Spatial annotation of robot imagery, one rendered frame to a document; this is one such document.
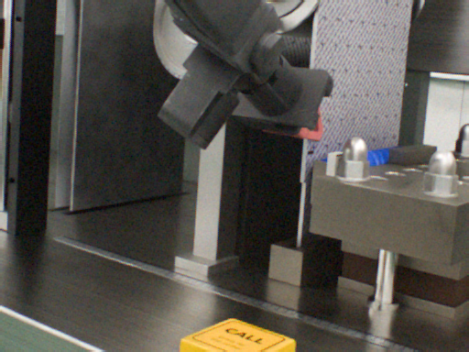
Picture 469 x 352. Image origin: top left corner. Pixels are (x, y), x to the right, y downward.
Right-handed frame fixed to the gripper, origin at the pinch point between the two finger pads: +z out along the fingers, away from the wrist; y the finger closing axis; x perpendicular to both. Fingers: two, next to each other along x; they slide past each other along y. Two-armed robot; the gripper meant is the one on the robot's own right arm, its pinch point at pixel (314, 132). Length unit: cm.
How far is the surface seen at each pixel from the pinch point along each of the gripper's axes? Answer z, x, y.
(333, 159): -1.9, -3.6, 4.9
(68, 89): -1.2, 0.2, -41.2
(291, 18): -8.4, 9.6, -2.7
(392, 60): 10.9, 16.3, 0.2
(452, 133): 241, 110, -87
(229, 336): -14.8, -25.5, 9.2
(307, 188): 2.4, -6.0, 0.2
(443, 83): 230, 129, -94
